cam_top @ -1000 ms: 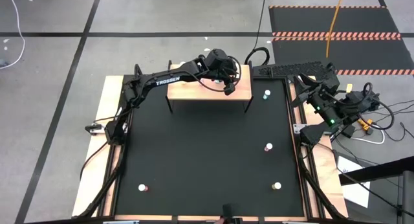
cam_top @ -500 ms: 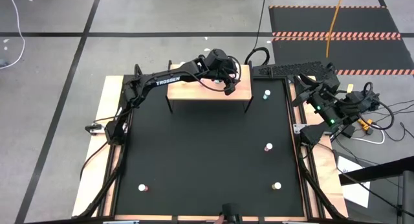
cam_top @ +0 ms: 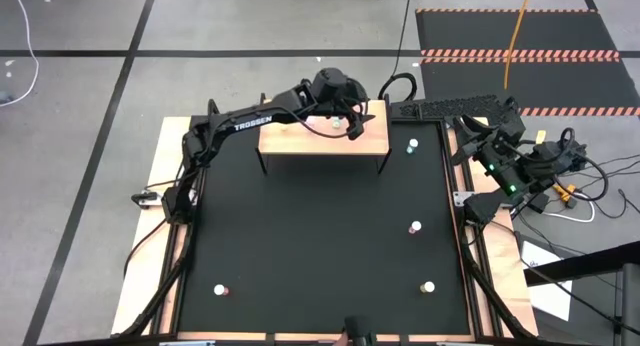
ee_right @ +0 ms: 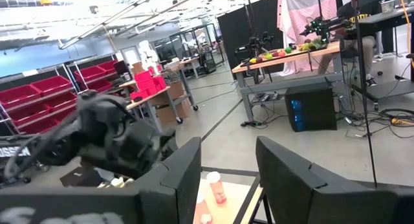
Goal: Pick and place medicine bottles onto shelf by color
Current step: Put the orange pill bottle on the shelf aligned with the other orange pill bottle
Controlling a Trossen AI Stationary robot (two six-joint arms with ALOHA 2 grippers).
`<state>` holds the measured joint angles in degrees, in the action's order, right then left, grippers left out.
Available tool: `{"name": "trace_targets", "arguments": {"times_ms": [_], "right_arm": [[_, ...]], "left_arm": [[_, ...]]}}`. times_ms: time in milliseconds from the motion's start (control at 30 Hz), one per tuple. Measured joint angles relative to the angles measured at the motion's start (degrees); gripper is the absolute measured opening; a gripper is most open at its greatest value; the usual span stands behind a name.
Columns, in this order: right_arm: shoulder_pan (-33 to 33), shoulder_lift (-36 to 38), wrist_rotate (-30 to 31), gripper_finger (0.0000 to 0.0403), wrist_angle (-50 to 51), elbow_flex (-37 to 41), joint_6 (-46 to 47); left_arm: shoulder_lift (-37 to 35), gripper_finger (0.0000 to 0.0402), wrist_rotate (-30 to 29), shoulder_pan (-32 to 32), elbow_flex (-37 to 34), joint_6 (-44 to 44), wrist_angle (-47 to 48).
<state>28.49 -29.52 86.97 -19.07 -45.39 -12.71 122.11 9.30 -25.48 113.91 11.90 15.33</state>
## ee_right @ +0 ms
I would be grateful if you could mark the green toy fruit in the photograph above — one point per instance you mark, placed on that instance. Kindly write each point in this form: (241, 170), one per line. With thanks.
(268, 56)

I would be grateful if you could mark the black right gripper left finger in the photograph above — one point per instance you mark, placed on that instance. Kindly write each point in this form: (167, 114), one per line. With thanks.
(174, 191)

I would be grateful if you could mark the wooden table grey frame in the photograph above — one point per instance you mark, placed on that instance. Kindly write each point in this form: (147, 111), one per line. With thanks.
(291, 58)

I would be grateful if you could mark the yellow floor power strip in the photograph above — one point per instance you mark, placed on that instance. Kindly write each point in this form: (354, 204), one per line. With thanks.
(401, 122)

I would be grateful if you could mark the wooden top cart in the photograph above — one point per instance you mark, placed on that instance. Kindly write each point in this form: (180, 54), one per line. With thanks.
(152, 97)

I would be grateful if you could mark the pink white curtain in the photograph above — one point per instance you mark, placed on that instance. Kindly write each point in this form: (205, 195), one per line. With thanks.
(307, 23)

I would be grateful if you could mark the black desk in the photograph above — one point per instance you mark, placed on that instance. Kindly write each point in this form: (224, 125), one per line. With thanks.
(385, 20)

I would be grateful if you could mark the black background robot arm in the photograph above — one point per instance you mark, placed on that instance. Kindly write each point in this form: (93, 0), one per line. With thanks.
(323, 25)
(255, 42)

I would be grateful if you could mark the red storage bin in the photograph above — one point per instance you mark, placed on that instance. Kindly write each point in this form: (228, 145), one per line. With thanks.
(17, 95)
(59, 101)
(108, 65)
(90, 72)
(51, 84)
(27, 113)

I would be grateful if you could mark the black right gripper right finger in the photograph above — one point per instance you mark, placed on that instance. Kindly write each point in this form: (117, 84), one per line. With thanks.
(297, 198)

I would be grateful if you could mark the black computer tower blue light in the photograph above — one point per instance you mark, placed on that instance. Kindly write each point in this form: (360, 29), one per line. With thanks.
(310, 109)

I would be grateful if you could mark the cardboard box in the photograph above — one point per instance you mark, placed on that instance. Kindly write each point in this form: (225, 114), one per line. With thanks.
(174, 91)
(173, 113)

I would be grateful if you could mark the red stacked bins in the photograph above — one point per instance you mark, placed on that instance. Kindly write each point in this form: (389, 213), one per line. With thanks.
(147, 85)

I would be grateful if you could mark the black partition wall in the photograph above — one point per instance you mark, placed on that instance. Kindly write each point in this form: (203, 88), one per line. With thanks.
(249, 33)

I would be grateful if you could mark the white robot figure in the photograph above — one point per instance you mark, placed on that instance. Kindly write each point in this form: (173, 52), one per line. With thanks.
(147, 54)

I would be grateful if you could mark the yellow toy fruit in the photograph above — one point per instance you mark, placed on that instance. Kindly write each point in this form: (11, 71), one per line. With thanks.
(253, 60)

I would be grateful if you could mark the red toy fruit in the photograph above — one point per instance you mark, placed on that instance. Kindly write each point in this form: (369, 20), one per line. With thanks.
(275, 54)

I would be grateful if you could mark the grey container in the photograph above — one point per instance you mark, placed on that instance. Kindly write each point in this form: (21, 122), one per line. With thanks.
(387, 5)

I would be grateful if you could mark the glass enclosure black frame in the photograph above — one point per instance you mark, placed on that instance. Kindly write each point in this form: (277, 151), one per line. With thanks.
(197, 46)

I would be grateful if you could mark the person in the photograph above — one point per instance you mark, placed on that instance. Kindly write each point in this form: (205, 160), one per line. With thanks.
(355, 29)

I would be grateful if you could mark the wooden shelf black legs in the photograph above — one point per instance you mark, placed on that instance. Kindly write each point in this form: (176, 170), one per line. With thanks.
(234, 198)

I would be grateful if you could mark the metal storage rack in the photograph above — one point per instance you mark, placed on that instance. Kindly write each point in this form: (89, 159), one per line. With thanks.
(69, 67)

